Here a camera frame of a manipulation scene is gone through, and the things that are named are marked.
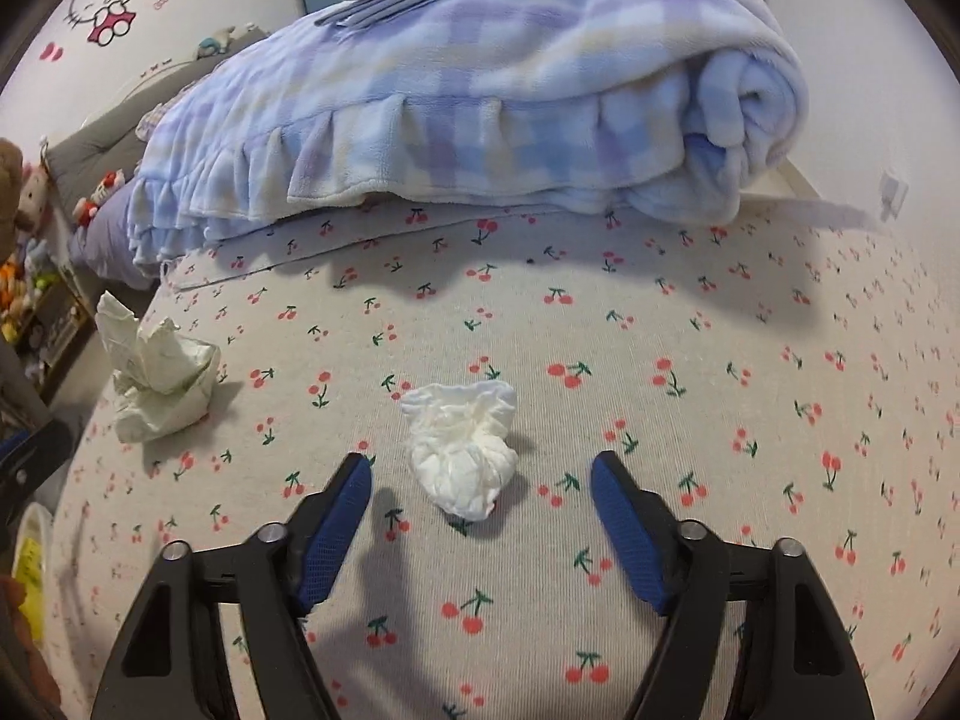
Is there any wooden toy shelf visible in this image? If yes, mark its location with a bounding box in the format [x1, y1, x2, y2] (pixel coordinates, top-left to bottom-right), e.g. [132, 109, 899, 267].
[15, 270, 98, 398]

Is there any cartoon cat wall sticker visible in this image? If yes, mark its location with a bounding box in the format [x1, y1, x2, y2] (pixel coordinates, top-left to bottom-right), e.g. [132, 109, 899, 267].
[37, 0, 188, 65]

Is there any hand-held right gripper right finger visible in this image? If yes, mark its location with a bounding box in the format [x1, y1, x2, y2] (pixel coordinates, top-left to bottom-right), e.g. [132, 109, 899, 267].
[590, 450, 877, 720]

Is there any pink and white plush toy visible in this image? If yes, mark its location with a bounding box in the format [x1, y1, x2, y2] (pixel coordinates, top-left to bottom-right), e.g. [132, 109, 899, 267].
[16, 163, 52, 232]

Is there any white wall fixture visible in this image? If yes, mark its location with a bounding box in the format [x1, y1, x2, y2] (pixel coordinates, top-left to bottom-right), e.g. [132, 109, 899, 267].
[877, 172, 910, 218]

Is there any grey padded headboard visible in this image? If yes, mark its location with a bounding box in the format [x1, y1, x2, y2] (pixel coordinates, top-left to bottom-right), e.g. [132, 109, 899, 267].
[41, 26, 263, 203]

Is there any purple duvet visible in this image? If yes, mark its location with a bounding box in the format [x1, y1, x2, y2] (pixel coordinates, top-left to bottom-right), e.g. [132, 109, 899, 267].
[71, 180, 162, 290]

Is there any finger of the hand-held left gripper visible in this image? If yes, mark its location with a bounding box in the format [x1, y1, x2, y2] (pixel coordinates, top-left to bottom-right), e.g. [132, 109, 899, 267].
[0, 420, 83, 526]

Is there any cherry print bed sheet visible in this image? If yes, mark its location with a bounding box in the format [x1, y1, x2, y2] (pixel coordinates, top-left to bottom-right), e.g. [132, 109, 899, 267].
[45, 199, 960, 720]

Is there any small pastel plush toy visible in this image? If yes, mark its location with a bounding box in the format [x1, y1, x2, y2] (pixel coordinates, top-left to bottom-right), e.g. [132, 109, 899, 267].
[196, 24, 256, 61]

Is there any blue plaid fleece blanket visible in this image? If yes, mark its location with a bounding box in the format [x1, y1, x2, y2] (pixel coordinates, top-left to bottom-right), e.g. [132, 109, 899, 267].
[127, 0, 811, 267]

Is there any cream tissue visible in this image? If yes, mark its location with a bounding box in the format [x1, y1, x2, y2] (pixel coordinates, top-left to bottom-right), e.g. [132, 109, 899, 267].
[94, 291, 222, 443]

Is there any pile of small plush toys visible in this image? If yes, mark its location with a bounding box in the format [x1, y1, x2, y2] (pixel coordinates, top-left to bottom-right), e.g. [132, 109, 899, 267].
[0, 240, 61, 342]

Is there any white tissue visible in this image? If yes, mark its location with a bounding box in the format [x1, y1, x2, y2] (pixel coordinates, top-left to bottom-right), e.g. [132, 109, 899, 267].
[400, 380, 520, 522]

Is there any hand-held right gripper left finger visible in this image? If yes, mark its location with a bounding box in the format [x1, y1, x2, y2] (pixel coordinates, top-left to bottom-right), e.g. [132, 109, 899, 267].
[90, 452, 374, 720]

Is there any red and white cat plush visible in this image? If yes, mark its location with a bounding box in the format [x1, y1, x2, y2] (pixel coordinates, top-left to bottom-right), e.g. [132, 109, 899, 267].
[73, 169, 125, 230]

